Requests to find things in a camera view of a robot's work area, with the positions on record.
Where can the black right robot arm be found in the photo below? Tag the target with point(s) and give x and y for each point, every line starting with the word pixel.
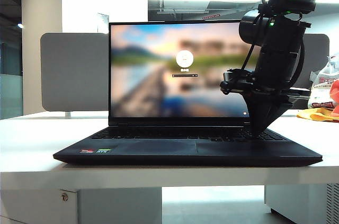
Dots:
pixel 278 57

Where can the small round ceiling lamp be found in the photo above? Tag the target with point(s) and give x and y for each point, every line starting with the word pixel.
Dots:
pixel 20 26

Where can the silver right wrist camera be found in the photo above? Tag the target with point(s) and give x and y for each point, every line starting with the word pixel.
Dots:
pixel 227 76

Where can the grey fabric desk divider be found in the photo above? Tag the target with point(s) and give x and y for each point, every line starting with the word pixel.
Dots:
pixel 74 75

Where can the orange-red plastic item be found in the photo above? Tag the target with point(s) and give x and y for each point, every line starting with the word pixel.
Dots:
pixel 335 97

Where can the white printed plastic bag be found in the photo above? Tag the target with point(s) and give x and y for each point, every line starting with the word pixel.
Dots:
pixel 321 91

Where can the yellow cloth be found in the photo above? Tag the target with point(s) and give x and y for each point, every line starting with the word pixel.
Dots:
pixel 312 115

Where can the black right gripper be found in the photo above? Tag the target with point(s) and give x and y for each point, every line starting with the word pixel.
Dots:
pixel 275 92

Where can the dark glass partition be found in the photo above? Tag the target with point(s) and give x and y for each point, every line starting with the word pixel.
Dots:
pixel 10 62

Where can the red hanging sign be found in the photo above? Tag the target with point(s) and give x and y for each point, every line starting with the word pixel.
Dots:
pixel 211 17

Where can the silver wall plate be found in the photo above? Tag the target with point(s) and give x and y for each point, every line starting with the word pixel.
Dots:
pixel 102 22

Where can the round silver drawer lock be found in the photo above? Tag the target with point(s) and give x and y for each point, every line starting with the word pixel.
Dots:
pixel 64 196

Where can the white cabinet with vent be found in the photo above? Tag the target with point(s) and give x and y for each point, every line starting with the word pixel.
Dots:
pixel 296 200

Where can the dark grey laptop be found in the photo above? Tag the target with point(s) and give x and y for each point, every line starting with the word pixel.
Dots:
pixel 159 89

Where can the white divider support leg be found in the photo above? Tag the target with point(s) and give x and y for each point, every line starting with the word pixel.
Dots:
pixel 68 114

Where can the white drawer cabinet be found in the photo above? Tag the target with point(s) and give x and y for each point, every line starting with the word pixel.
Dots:
pixel 39 208

